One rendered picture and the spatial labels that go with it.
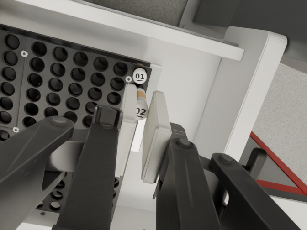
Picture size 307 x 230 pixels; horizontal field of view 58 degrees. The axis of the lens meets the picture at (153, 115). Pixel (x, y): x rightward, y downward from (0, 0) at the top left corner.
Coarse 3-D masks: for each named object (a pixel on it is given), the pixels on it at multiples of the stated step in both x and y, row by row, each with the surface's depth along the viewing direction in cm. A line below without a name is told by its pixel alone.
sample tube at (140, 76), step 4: (140, 64) 27; (140, 68) 25; (136, 72) 24; (140, 72) 24; (144, 72) 24; (136, 76) 24; (140, 76) 24; (144, 76) 24; (136, 80) 24; (140, 80) 24; (144, 80) 24
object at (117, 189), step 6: (132, 66) 25; (138, 66) 25; (144, 66) 25; (132, 72) 25; (150, 72) 25; (132, 78) 25; (144, 84) 26; (144, 90) 26; (132, 138) 27; (126, 162) 28; (120, 180) 29; (114, 186) 29; (120, 186) 29; (114, 198) 30; (114, 204) 30; (114, 210) 30
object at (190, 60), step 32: (0, 0) 28; (32, 0) 23; (64, 0) 23; (64, 32) 30; (96, 32) 30; (128, 32) 30; (160, 32) 25; (192, 32) 27; (160, 64) 31; (192, 64) 32; (192, 96) 33; (192, 128) 34; (128, 160) 35; (128, 192) 37; (32, 224) 31; (128, 224) 35
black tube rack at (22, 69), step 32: (0, 32) 23; (32, 32) 27; (0, 64) 24; (32, 64) 25; (64, 64) 25; (96, 64) 28; (128, 64) 25; (0, 96) 25; (32, 96) 28; (64, 96) 26; (96, 96) 29; (0, 128) 26; (64, 192) 29
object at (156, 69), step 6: (150, 66) 30; (156, 66) 30; (156, 72) 31; (150, 78) 31; (156, 78) 31; (150, 84) 31; (156, 84) 31; (150, 90) 31; (150, 96) 31; (150, 102) 32; (138, 120) 32; (144, 120) 32; (138, 126) 33; (138, 132) 33; (138, 138) 33; (132, 144) 33; (138, 144) 33; (132, 150) 34; (138, 150) 34
